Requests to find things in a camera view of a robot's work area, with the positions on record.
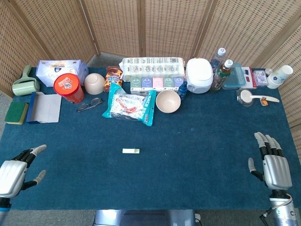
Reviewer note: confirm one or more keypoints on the clear water bottle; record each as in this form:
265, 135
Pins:
219, 55

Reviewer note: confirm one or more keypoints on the green sticky note pad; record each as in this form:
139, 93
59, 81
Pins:
128, 151

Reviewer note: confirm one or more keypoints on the clear container teal lid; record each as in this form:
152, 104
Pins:
235, 77

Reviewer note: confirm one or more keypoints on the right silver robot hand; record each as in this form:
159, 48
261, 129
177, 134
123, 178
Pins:
277, 171

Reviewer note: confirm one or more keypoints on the green yellow sponge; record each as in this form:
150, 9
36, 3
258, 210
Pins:
15, 113

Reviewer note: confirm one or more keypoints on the white plastic jug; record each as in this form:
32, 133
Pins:
200, 75

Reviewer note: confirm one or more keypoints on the upright beige bowl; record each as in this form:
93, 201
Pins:
168, 102

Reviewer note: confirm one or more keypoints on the flower print paper cups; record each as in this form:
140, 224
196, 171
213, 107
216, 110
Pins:
276, 78

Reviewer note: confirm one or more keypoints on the wicker folding screen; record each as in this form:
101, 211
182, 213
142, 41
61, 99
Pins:
164, 23

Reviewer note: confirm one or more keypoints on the red instant noodle cup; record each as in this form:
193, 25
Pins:
67, 84

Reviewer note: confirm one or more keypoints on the black eyeglasses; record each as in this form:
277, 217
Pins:
95, 101

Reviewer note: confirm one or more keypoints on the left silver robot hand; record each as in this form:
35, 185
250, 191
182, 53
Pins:
10, 174

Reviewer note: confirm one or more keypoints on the small white capped jar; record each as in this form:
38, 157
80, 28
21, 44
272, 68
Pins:
268, 71

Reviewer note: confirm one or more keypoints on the purple tissue packet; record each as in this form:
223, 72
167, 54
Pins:
178, 81
147, 83

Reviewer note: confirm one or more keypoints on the teal snack bag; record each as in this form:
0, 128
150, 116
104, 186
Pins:
128, 106

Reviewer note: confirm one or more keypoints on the upturned beige bowl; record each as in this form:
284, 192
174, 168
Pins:
94, 83

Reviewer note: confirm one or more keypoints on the small orange candy wrapper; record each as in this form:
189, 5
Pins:
264, 102

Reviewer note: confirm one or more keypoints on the white paper roll pack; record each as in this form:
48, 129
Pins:
152, 67

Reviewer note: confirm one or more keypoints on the white plastic spoon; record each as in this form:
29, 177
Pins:
245, 96

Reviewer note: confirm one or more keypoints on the red blue paper glasses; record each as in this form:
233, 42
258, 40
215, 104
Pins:
249, 73

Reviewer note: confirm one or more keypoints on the white tissue pack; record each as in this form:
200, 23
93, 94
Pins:
54, 70

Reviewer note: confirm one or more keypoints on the clear glass bowl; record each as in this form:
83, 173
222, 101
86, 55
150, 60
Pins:
247, 104

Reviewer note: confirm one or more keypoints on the green lint roller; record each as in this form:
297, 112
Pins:
24, 88

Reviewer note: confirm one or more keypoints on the blue felt table cover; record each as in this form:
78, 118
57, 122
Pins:
188, 153

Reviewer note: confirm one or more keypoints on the brown orange cookie packet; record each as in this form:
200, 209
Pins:
113, 78

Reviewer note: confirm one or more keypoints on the green tea bottle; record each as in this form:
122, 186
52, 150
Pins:
219, 77

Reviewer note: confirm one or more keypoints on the green tissue packet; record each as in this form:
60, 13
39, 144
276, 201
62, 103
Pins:
136, 83
168, 83

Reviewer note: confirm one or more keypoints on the grey robot torso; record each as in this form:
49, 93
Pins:
141, 219

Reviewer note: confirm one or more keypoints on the blue spray bottle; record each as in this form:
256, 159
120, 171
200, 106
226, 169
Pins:
182, 91

